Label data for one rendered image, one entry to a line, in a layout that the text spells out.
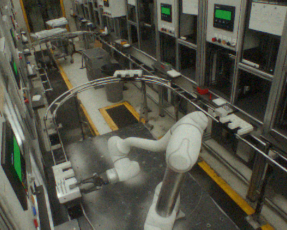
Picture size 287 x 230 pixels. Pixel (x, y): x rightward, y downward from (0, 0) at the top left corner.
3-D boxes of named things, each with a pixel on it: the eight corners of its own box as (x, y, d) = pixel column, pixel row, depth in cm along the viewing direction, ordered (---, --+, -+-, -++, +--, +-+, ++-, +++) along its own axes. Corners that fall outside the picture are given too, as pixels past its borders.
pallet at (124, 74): (114, 81, 343) (113, 73, 338) (116, 76, 355) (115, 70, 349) (141, 80, 336) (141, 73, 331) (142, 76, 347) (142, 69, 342)
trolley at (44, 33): (46, 72, 629) (36, 34, 578) (38, 68, 668) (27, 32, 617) (76, 62, 674) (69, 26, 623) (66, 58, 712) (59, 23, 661)
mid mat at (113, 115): (152, 127, 379) (151, 127, 378) (117, 139, 364) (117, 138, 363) (126, 100, 459) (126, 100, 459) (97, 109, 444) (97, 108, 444)
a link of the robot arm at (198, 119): (171, 120, 133) (165, 135, 123) (196, 100, 122) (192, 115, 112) (189, 136, 135) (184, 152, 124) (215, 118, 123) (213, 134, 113)
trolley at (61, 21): (76, 51, 763) (71, 18, 712) (59, 56, 741) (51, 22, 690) (68, 45, 827) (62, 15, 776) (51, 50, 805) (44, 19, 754)
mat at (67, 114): (104, 141, 362) (103, 141, 361) (63, 154, 346) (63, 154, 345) (50, 47, 832) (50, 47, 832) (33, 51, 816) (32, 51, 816)
